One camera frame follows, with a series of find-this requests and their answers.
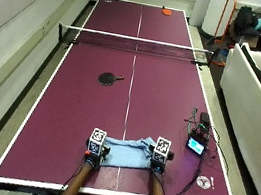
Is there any person's left hand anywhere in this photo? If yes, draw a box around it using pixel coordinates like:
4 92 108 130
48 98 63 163
82 139 112 170

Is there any person's right hand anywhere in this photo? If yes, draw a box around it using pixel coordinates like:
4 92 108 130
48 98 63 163
145 144 176 177

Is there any light blue cloth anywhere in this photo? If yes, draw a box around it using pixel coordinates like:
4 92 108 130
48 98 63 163
99 129 159 175

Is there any white marker cube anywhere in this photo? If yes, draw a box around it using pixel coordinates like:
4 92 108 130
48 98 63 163
86 126 109 158
150 134 173 165

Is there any small device with lit screen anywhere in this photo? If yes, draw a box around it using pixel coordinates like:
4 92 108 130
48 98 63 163
181 109 216 159

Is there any small white marker pen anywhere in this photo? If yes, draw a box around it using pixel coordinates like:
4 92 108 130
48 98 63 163
208 176 217 190

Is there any black table tennis paddle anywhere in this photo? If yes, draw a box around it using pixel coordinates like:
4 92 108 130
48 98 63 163
96 70 126 90

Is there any white sofa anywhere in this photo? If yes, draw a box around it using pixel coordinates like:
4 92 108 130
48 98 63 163
200 39 261 195

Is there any table tennis net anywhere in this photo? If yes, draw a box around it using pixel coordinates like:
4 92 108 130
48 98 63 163
55 22 220 71

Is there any orange table tennis paddle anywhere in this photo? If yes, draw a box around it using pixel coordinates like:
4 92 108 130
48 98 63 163
160 5 174 17

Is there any white cylindrical column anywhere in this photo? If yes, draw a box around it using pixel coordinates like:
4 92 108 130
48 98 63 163
201 0 237 40

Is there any black bag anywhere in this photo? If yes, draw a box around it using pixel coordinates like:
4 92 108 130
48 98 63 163
232 4 261 36

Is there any black cable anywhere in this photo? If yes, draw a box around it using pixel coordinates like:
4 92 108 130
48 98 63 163
170 120 237 195

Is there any orange metal frame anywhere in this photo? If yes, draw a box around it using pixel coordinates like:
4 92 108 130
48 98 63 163
209 0 239 68

